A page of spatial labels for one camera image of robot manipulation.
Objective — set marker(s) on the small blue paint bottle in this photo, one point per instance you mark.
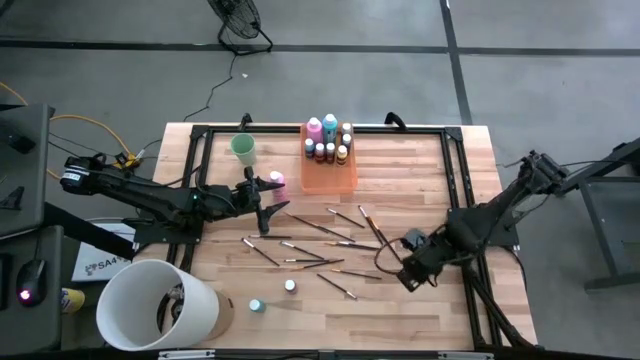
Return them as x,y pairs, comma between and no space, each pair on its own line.
309,146

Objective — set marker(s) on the white printed box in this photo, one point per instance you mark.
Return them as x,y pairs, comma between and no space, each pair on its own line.
100,265

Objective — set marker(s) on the small navy paint bottle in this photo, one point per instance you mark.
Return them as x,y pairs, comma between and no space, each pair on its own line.
346,140

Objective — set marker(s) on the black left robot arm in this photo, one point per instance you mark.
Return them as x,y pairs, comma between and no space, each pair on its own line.
150,197

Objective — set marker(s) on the long dark paintbrush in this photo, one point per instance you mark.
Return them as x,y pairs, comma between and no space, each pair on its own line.
387,245

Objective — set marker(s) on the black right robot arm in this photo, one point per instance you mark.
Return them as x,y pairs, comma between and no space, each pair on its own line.
480,225

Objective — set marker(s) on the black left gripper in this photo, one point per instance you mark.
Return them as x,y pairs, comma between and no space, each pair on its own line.
240,195

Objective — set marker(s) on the black computer mouse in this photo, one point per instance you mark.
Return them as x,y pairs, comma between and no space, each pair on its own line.
31,282

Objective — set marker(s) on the small teal paint bottle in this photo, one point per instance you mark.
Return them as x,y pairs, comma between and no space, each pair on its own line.
257,305

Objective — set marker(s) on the orange translucent plastic tray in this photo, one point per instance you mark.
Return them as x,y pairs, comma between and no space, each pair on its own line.
327,177

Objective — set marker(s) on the thin dark paintbrush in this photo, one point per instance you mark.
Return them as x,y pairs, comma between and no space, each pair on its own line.
270,236

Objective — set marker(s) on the black floor fan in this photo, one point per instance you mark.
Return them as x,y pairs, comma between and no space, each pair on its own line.
240,20

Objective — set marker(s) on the pale green ribbed cup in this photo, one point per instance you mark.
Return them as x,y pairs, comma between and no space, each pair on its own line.
244,150

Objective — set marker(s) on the small brown paint bottle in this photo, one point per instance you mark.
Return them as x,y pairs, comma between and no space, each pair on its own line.
320,150

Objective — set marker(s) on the thin paintbrush silver ferrule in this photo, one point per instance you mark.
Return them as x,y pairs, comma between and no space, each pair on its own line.
350,220

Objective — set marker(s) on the black frame clamp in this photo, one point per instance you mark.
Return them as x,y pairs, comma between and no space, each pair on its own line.
245,120
395,119

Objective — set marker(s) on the black side table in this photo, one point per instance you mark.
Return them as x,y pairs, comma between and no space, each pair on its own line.
615,215

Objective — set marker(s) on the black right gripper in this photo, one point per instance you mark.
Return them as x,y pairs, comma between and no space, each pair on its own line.
425,260

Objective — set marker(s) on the small grey paint bottle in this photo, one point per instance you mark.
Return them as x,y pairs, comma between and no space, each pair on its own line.
346,128

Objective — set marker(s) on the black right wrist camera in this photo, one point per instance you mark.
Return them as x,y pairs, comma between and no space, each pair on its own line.
415,240

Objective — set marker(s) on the black diagonal strut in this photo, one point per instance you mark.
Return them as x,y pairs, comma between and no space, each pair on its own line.
90,232

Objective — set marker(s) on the silver aluminium bar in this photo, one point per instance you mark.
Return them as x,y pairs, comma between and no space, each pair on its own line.
465,355
187,354

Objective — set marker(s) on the black aluminium table frame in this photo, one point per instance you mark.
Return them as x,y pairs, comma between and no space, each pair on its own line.
280,129

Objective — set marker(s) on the large teal paint bottle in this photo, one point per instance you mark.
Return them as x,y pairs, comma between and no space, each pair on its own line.
329,127

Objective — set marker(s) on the dark paintbrush gold ferrule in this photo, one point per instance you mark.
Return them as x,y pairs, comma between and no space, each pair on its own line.
357,274
332,244
337,235

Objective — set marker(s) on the dark grey desk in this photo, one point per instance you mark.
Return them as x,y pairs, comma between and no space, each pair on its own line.
30,330

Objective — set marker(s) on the yellow power plug block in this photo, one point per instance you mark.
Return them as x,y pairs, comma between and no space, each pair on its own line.
125,161

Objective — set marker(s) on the small magenta paint bottle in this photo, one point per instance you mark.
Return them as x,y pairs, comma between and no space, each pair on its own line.
290,286

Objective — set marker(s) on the yellow can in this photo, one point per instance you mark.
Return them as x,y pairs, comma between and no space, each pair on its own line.
72,300

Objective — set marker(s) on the small yellow paint bottle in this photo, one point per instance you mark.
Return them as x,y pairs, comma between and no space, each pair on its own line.
342,154

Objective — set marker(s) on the large pink paint bottle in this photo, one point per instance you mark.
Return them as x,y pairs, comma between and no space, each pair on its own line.
276,176
314,129

